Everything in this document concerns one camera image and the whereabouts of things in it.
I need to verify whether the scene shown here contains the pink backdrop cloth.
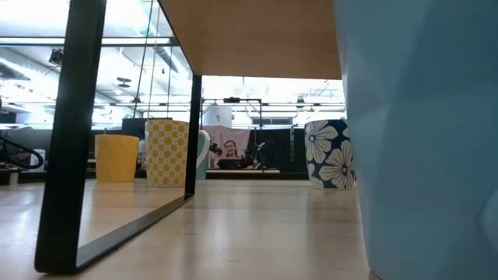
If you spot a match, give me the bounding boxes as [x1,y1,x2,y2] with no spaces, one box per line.
[202,124,251,170]

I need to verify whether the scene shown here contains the white container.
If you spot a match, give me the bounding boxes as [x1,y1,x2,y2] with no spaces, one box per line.
[30,149,47,173]

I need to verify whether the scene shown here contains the black ceiling-mounted device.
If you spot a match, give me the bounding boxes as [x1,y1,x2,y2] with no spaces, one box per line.
[48,48,65,66]

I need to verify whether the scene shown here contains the plain yellow mug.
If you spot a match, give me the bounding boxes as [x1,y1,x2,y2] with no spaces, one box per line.
[94,134,140,183]

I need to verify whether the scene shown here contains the black cable loop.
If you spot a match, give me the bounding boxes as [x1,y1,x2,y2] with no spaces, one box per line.
[0,135,45,171]

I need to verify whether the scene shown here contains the white cylindrical tank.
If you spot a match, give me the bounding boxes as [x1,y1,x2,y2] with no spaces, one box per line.
[202,105,233,128]

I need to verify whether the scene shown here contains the large white mug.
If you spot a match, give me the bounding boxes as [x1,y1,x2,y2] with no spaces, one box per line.
[195,131,209,181]

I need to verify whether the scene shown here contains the black aluminium table frame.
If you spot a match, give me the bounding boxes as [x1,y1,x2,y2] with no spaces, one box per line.
[0,169,312,186]

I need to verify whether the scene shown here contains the wooden shelf riser black legs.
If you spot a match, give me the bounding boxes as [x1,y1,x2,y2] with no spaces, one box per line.
[33,0,343,275]

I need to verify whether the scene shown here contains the light blue faceted mug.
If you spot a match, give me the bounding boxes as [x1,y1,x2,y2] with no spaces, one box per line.
[333,0,498,280]

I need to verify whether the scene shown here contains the yellow dotted mug white handle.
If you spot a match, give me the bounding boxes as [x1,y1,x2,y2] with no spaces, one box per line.
[144,118,212,188]

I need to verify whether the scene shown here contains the person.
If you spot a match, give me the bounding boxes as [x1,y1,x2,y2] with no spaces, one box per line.
[216,139,250,170]

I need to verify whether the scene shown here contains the navy white flower mug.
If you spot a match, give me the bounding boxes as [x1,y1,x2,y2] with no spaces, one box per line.
[303,118,356,191]

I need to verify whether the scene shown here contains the black partition curtain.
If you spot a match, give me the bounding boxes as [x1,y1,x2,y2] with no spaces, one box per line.
[248,127,310,174]

